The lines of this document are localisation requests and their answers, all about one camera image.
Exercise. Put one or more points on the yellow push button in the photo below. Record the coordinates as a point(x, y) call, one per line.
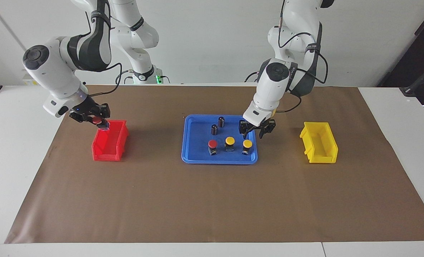
point(247, 143)
point(229, 140)

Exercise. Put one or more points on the brown paper mat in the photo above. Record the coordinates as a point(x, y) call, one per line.
point(212, 203)

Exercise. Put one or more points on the red plastic bin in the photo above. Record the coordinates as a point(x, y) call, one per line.
point(106, 156)

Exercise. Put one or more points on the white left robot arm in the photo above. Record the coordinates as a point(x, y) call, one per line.
point(272, 85)

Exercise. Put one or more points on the yellow plastic bin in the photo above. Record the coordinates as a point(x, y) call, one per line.
point(322, 159)

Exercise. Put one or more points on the black cylinder switch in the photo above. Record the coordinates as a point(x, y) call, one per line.
point(214, 130)
point(221, 122)

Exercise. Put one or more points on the blue plastic tray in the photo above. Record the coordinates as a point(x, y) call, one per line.
point(201, 157)

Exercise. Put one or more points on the red push button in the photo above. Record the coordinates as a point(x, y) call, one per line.
point(212, 143)
point(99, 120)

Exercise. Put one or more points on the black stand pole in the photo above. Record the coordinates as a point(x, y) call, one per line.
point(413, 88)

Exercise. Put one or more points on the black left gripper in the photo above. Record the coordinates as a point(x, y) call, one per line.
point(258, 127)

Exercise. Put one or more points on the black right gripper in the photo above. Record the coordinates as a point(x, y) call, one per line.
point(88, 111)

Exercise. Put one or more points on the white box with yellow label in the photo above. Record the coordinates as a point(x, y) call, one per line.
point(28, 81)

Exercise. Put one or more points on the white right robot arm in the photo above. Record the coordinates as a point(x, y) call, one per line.
point(54, 71)

